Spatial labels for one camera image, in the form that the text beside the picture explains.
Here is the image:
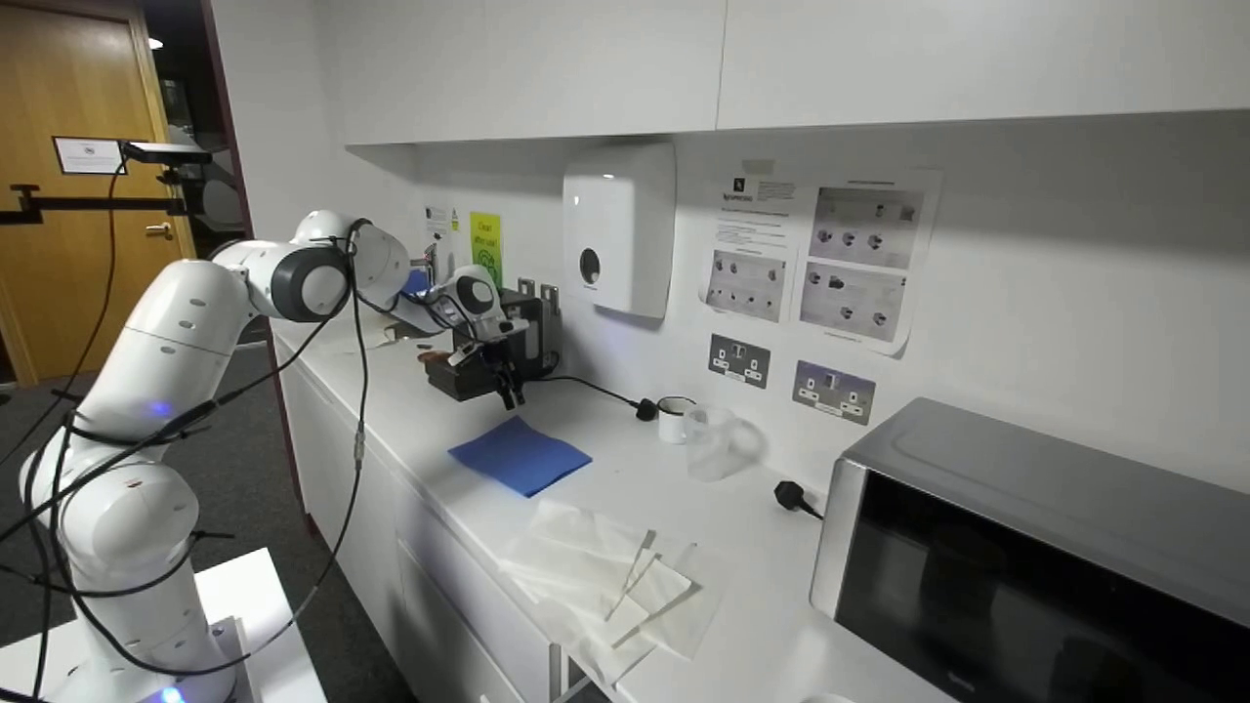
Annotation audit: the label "silver black microwave oven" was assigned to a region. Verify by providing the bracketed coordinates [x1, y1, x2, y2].
[807, 400, 1250, 703]

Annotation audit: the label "black power cable with plug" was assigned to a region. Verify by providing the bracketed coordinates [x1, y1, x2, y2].
[543, 370, 665, 427]

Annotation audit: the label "white robot base table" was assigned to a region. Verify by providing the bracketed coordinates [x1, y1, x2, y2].
[0, 548, 328, 703]

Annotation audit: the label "white upper cabinet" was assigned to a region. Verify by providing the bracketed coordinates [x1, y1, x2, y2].
[311, 0, 1250, 145]

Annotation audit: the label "black camera on stand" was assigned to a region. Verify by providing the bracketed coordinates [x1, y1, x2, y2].
[0, 137, 246, 241]

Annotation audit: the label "right wall power socket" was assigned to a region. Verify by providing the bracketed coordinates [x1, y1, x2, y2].
[793, 360, 875, 427]

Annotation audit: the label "blue towel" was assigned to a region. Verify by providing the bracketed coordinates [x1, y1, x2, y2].
[453, 418, 590, 498]

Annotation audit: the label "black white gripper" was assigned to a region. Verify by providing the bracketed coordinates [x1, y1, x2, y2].
[441, 318, 532, 412]

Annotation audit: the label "white cabinet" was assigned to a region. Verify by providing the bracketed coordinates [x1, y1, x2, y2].
[284, 368, 613, 703]
[311, 0, 1250, 145]

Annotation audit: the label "white lower cabinet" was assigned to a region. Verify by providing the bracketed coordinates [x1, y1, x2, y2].
[284, 368, 613, 703]

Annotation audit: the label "clear plastic bag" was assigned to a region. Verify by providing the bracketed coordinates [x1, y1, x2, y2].
[504, 503, 719, 689]

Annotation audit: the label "white wall soap dispenser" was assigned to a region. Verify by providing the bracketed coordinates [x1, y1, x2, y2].
[561, 145, 676, 319]

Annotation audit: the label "clear plastic cup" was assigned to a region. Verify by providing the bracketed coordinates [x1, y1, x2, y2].
[687, 418, 764, 481]

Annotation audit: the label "wall power socket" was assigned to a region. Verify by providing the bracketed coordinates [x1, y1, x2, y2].
[793, 360, 875, 427]
[706, 338, 768, 392]

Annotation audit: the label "yellow green wall label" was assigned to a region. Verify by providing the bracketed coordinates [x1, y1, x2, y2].
[467, 210, 504, 280]

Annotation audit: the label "left wall power socket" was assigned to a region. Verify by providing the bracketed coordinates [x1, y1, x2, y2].
[706, 338, 768, 392]

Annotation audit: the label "black coffee machine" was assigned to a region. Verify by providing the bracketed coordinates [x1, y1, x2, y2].
[422, 271, 561, 407]

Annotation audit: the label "black plug near microwave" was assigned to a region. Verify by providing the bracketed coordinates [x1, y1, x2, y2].
[773, 481, 825, 521]

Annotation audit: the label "white instruction poster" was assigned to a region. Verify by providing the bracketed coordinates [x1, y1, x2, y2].
[700, 162, 941, 357]

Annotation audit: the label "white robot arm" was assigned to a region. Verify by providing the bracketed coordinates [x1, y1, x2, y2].
[19, 210, 528, 703]

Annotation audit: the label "wooden door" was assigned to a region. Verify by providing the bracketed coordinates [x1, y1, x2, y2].
[0, 0, 190, 387]

